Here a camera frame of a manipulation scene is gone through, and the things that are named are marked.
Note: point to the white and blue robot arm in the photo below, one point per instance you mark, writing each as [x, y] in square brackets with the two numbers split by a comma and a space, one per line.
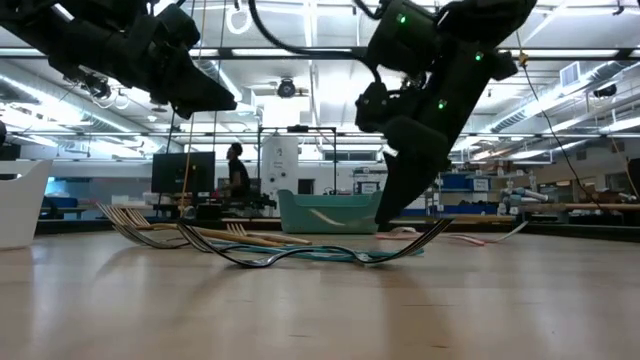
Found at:
[525, 194]

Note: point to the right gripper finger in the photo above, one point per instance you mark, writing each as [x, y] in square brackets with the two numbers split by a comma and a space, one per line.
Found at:
[415, 165]

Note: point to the white ceiling vent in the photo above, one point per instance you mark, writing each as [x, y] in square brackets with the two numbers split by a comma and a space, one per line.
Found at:
[570, 75]

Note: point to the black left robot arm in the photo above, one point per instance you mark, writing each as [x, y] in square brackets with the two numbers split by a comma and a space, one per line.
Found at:
[30, 20]

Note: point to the black metal stand frame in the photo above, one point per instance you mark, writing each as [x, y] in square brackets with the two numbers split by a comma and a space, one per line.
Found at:
[297, 128]

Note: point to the wooden workbench top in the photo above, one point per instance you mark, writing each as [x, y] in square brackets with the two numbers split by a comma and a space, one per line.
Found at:
[600, 206]

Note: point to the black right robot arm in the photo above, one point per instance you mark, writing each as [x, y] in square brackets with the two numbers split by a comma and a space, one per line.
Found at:
[480, 20]

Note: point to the black monitor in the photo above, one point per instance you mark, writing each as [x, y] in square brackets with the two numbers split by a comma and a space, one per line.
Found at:
[172, 172]

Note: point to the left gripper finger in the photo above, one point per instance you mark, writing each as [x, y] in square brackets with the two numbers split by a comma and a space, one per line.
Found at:
[200, 90]

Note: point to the white framed sign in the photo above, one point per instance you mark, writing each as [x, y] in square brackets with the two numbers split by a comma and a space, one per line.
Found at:
[368, 188]

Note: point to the black ceiling camera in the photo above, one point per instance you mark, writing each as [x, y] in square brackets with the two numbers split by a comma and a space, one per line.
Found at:
[286, 88]

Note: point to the teal plastic bin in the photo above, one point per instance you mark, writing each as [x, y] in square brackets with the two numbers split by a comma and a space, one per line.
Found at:
[350, 215]

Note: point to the white plastic bin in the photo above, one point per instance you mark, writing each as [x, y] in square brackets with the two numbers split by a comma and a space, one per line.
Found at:
[22, 205]

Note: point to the black ceiling spotlight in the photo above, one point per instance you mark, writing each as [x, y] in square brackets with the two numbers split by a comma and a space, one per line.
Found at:
[97, 89]

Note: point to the person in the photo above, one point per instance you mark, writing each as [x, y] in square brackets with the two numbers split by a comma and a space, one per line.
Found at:
[239, 175]

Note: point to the gold fork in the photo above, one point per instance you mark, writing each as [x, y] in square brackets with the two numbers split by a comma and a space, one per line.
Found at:
[285, 239]
[235, 236]

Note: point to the black ceiling projector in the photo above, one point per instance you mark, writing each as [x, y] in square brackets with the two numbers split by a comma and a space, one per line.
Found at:
[605, 91]

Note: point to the blue storage bin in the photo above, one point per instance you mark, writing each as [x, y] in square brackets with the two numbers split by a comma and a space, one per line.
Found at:
[452, 182]
[450, 210]

